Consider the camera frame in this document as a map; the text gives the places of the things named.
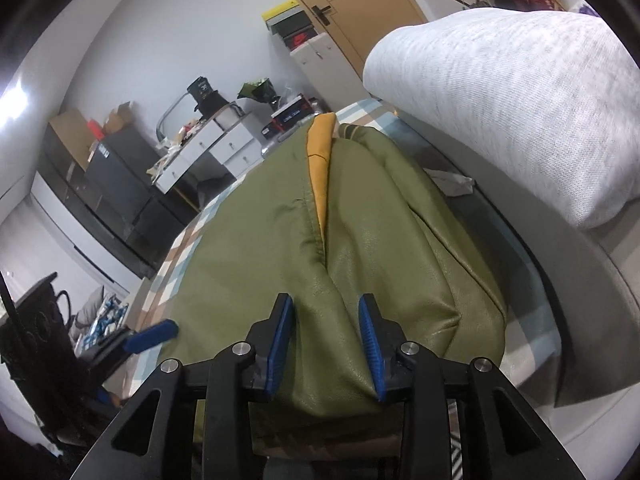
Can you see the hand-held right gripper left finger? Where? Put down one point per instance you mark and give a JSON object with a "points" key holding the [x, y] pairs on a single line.
{"points": [[280, 345]]}

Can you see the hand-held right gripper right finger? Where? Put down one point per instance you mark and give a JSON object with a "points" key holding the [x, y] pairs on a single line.
{"points": [[372, 345]]}

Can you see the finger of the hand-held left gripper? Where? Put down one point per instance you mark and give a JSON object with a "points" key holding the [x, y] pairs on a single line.
{"points": [[150, 335]]}

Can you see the green varsity jacket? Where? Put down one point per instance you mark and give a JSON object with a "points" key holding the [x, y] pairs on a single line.
{"points": [[310, 240]]}

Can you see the blue plaid cloth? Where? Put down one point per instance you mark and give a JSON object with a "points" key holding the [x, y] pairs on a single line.
{"points": [[102, 325]]}

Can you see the dark glass cabinet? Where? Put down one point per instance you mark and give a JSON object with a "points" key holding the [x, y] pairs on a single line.
{"points": [[100, 220]]}

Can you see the black refrigerator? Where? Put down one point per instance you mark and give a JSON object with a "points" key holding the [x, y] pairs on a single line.
{"points": [[120, 165]]}

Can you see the white crumpled tissue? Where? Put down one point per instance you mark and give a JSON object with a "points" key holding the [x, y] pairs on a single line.
{"points": [[452, 182]]}

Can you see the white dressing table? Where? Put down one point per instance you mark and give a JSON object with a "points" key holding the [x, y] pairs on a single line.
{"points": [[210, 147]]}

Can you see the large flat cardboard box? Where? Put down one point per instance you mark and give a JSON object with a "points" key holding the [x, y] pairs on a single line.
{"points": [[70, 135]]}

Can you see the small open cardboard boxes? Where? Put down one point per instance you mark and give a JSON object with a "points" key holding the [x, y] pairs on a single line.
{"points": [[117, 119]]}

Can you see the black box with red stripe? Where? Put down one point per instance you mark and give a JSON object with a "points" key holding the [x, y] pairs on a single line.
{"points": [[290, 116]]}

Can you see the black wrapped bouquet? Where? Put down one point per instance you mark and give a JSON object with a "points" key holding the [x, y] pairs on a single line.
{"points": [[260, 91]]}

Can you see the white speckled pillow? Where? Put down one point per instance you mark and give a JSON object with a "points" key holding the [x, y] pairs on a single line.
{"points": [[500, 105]]}

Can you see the white cabinet by door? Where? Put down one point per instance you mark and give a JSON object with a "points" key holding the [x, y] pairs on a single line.
{"points": [[325, 70]]}

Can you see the red and black shoe box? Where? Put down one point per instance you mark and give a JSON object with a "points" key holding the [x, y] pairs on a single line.
{"points": [[300, 40]]}

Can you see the yellow lid shoe box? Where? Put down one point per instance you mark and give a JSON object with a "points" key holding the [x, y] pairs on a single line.
{"points": [[280, 11]]}

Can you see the wooden door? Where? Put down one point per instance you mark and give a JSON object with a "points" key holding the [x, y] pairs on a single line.
{"points": [[360, 0]]}

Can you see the purple plastic bag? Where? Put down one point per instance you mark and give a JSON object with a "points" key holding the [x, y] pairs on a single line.
{"points": [[589, 9]]}

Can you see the curved metal frame mirror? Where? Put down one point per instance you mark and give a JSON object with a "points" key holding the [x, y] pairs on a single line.
{"points": [[162, 120]]}

